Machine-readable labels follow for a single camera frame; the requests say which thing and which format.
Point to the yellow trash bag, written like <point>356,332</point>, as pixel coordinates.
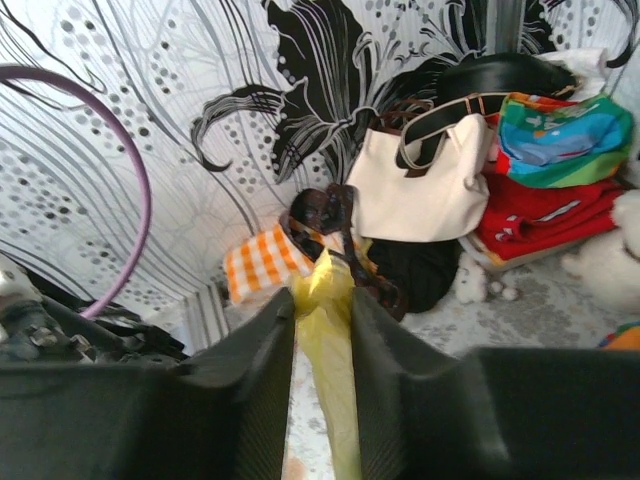
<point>330,350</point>

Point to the red cloth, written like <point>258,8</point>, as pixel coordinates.
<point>519,220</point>

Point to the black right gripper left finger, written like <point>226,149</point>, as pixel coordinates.
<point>221,414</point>

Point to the cream canvas tote bag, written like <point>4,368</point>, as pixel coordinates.
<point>418,176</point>

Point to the black hat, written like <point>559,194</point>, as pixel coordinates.
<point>506,73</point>

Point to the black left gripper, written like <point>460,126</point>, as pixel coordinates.
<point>60,330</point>

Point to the white plush lamb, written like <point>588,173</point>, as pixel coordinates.
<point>607,264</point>

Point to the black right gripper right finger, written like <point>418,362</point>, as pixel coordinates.
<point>493,413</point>

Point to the brown patterned handbag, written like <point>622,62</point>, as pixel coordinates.
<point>315,214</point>

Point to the colourful printed cloth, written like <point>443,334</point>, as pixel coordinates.
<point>545,143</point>

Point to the orange checkered towel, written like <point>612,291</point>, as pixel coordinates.
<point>262,264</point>

